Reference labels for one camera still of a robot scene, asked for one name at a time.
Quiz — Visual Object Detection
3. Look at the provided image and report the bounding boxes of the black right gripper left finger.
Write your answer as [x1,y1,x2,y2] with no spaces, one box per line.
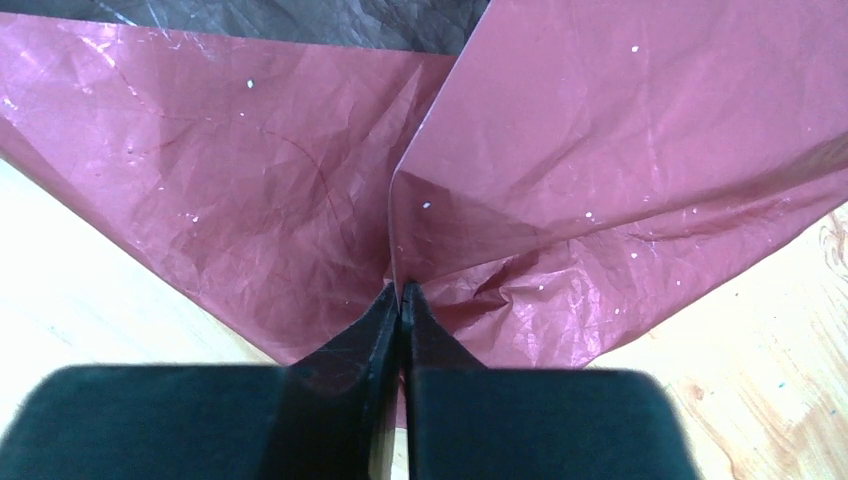
[1,286,399,479]

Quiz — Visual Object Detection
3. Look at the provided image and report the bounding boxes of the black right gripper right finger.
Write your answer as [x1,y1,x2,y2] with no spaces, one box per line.
[400,282,697,479]

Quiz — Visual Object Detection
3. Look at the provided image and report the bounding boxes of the dark red wrapping paper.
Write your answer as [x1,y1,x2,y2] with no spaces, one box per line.
[1,1,847,367]

